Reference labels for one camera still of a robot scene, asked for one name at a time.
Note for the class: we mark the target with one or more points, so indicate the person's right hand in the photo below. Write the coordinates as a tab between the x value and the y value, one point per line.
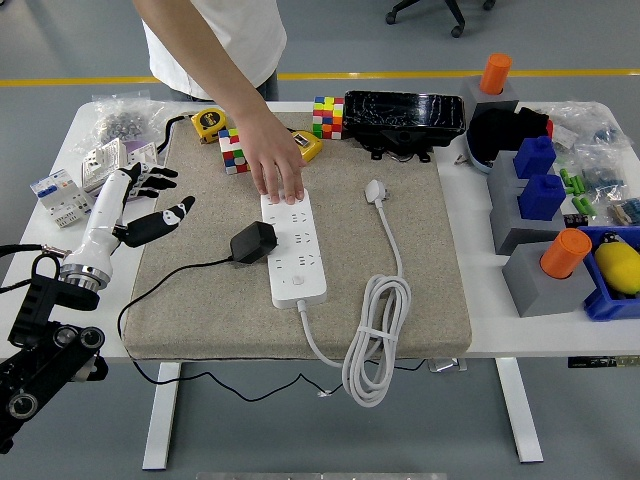
272	160

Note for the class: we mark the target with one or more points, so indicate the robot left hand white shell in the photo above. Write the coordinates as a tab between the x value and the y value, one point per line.
102	215

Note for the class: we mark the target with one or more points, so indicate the black power adapter plug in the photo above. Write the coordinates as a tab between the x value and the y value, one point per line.
250	242

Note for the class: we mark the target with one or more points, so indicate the white power strip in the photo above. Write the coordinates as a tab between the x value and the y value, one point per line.
297	280

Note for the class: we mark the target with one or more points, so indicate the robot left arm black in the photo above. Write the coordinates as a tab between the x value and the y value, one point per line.
45	350

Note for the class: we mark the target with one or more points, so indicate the person's right forearm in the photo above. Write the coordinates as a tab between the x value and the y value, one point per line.
210	65

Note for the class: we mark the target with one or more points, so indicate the colourful puzzle cube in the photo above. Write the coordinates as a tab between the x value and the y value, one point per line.
230	150
328	117

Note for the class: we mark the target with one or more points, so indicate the white socket box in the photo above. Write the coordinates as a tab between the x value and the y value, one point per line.
97	165

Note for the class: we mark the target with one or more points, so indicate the white circuit breaker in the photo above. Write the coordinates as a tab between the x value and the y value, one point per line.
57	192

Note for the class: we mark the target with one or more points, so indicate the yellow tape measure round label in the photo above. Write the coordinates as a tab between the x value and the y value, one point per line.
209	125

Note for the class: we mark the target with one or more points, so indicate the purple tape roll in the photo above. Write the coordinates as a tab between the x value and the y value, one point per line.
131	146

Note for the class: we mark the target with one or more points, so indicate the plastic bag of screws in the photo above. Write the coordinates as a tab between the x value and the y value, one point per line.
122	122

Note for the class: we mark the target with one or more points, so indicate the person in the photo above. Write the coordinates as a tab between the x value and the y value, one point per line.
240	35

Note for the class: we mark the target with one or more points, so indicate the black plastic tray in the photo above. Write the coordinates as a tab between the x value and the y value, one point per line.
400	112

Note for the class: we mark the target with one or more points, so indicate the grey-brown mat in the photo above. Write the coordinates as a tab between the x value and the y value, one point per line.
200	310

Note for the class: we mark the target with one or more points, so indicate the small metal piece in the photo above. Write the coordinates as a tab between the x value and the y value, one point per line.
460	160

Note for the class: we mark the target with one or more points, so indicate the white blue bowl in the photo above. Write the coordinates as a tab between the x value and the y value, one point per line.
475	156

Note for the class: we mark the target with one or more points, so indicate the white table leg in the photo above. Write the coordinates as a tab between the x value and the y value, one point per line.
520	410
161	415

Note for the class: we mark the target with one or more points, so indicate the grey block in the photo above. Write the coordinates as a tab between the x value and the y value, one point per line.
500	175
471	90
545	295
505	220

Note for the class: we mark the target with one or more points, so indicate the black cloth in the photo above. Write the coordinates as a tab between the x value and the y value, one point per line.
495	132

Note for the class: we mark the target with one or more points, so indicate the black office chair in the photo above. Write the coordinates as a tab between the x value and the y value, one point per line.
456	31

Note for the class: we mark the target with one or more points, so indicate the orange cylinder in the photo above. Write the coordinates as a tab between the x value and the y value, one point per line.
565	252
495	72

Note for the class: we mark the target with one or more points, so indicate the blue block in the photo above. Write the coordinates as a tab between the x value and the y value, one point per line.
542	197
535	157

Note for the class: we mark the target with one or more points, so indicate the green cylinder piece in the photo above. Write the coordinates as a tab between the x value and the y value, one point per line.
564	177
580	204
576	185
590	207

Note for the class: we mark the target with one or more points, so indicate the clear plastic bag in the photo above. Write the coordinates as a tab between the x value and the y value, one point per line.
575	125

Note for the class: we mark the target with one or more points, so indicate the small black circuit strip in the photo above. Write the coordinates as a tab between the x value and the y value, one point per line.
576	220

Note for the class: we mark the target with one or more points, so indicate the plastic bag of blue parts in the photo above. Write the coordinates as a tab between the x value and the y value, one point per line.
602	172
625	212

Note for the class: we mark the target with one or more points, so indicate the black white penguin toy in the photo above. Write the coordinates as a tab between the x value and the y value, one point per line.
610	238

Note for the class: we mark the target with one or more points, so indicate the yellow lemon toy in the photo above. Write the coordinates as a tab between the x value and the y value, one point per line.
620	267

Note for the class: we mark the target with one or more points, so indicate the blue storage bin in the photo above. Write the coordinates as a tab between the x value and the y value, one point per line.
607	305

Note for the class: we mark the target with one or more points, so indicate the black box under table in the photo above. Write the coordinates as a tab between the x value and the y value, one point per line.
600	361

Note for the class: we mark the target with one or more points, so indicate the white wall socket panel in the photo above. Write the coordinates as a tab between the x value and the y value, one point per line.
145	152

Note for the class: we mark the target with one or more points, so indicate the metal bracket under table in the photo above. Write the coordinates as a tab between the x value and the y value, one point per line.
447	365

